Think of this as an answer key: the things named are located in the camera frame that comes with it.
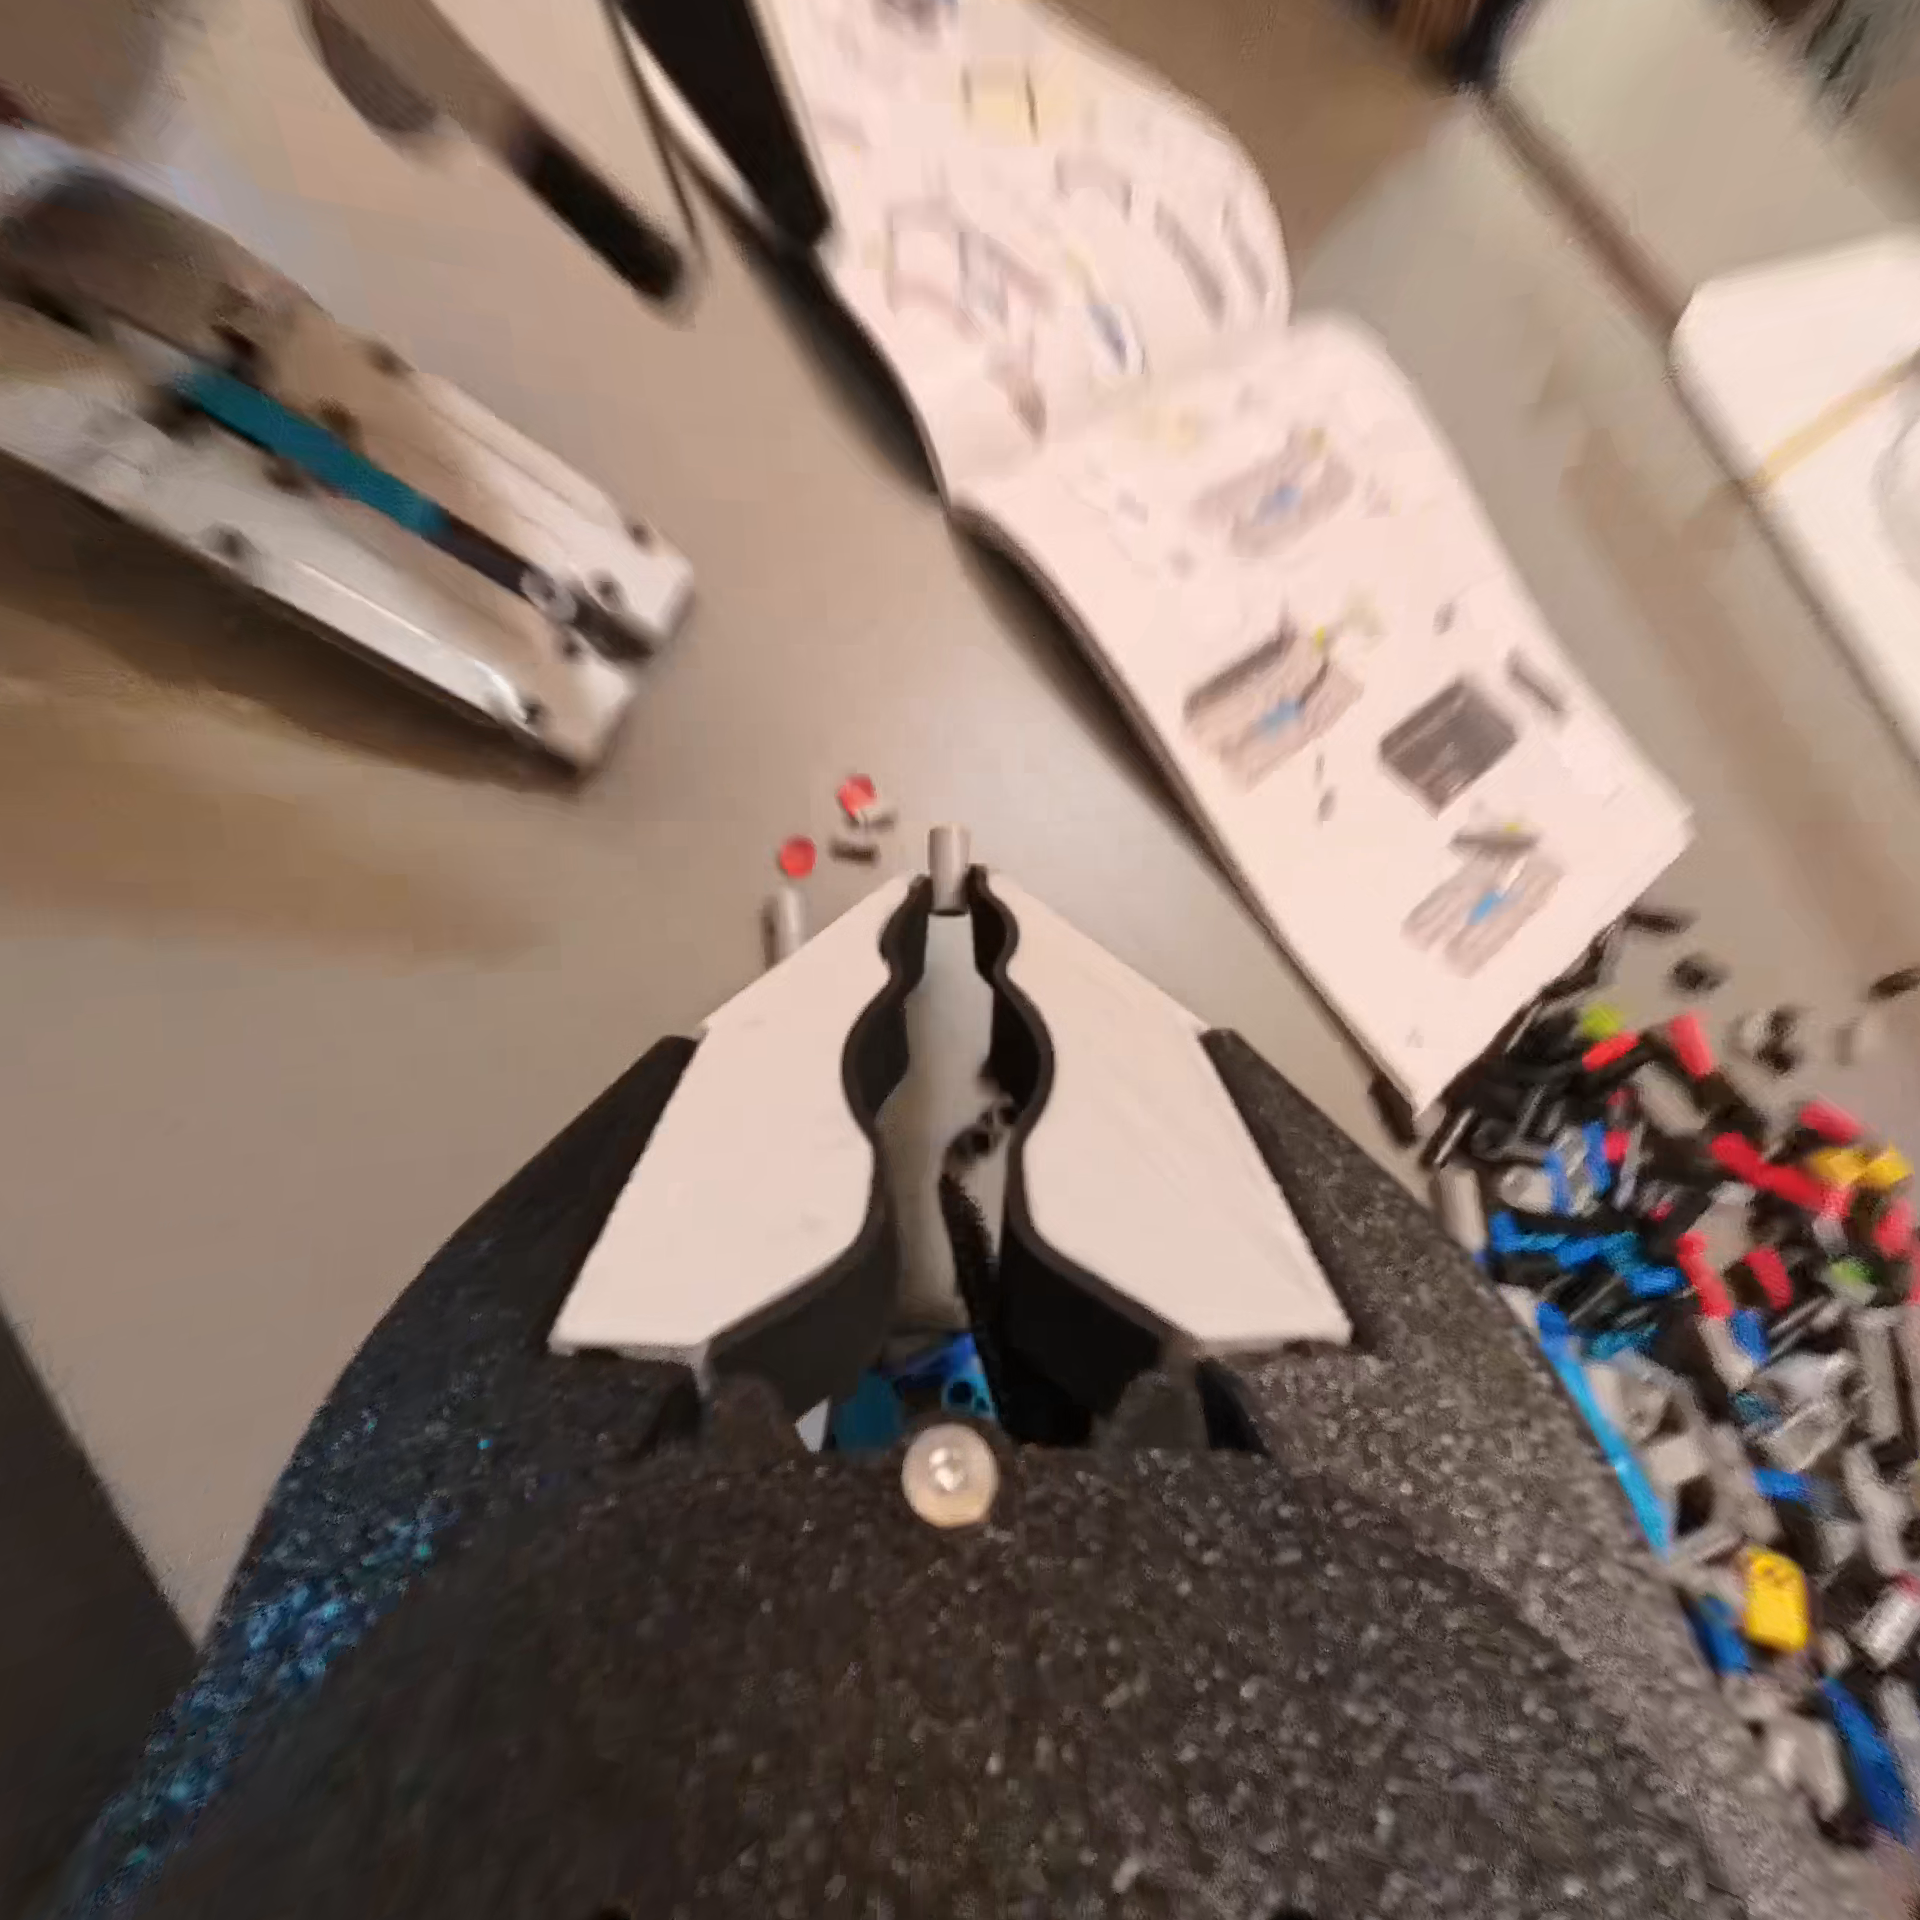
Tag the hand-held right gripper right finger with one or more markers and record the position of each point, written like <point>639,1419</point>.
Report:
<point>1154,1170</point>

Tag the blue holed beam brick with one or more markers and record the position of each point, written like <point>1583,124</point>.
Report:
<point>944,1377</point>

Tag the grey panel assembly teal beam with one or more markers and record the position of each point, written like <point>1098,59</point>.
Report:
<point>494,450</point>

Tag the pile of mixed building bricks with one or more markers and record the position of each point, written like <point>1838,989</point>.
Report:
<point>1724,1275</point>

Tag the pale furniture panel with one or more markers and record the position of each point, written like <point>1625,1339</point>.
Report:
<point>1694,120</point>

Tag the white box with tan strip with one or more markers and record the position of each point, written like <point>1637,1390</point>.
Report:
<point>1801,360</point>

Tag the grey tube connector brick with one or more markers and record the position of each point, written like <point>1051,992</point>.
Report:
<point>944,855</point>
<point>783,919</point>

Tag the open instruction booklet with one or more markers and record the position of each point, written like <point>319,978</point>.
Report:
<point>1275,494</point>

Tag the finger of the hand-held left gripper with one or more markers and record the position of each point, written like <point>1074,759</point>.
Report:
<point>721,91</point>
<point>434,75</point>

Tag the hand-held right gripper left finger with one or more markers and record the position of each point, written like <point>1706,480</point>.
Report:
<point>721,1185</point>

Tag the red round stud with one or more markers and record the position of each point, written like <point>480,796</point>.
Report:
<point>854,795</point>
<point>796,857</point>

